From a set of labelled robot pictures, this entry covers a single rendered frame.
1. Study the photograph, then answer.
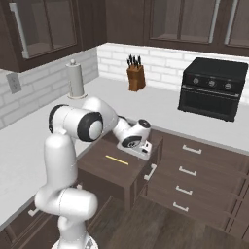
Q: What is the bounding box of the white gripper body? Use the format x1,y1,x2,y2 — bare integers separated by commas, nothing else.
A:
116,143,152,161

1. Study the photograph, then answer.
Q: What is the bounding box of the yellow straw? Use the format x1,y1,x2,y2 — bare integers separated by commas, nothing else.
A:
104,155,130,166

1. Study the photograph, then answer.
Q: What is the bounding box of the open dark wood drawer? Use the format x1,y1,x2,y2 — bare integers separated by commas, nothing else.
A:
76,128,164,212

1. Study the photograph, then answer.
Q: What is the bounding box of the dark wood drawer front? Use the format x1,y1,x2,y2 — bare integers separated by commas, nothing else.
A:
140,189,237,231
147,171,243,216
154,152,249,196
0,200,62,249
160,131,249,177

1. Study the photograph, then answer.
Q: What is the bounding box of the dark wood drawer stack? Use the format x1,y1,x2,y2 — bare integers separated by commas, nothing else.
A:
226,161,249,243

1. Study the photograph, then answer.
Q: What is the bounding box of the brown knife block with knives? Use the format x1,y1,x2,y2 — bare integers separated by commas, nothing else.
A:
125,53,147,92

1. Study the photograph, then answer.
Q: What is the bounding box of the white paper towel holder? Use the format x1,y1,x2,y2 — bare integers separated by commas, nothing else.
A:
65,58,89,100

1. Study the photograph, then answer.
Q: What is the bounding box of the black toaster oven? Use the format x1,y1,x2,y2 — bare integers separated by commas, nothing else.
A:
177,56,249,123

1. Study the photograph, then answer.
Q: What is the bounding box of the white open drawer handle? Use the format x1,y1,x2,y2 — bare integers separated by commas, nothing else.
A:
143,162,158,182

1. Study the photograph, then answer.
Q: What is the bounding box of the white wall outlet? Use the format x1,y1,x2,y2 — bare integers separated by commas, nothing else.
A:
5,71,23,95

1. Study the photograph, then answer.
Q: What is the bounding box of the silver cabinet door handle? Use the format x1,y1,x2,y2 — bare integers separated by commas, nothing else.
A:
8,2,30,60
208,0,222,44
224,0,239,46

